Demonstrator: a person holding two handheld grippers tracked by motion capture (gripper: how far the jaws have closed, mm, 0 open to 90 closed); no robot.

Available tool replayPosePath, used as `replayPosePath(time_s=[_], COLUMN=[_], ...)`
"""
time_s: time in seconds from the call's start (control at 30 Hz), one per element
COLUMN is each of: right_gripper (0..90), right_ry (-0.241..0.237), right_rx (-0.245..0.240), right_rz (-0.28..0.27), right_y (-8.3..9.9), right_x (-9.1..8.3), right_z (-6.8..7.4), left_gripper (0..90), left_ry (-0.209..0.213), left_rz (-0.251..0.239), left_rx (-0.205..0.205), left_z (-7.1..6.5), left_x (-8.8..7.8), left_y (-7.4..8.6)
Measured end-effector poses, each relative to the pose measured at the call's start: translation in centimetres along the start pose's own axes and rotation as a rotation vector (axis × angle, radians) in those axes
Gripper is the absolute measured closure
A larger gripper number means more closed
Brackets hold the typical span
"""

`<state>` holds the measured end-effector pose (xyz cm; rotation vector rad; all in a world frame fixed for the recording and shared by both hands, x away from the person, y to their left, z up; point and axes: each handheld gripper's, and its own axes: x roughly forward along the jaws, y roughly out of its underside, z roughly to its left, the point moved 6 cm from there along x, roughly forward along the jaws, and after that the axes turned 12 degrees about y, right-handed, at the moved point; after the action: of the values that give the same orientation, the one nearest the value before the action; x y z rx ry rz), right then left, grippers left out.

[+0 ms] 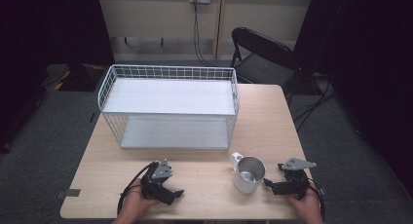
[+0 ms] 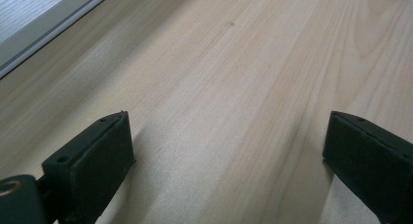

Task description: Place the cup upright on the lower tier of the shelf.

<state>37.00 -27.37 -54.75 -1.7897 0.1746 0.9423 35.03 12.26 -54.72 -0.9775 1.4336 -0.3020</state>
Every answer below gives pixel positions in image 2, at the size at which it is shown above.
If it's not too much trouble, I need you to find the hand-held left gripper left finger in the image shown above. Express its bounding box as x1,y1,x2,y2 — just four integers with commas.
41,110,136,224

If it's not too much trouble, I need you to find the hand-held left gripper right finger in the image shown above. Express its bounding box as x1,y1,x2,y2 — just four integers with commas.
321,110,413,224

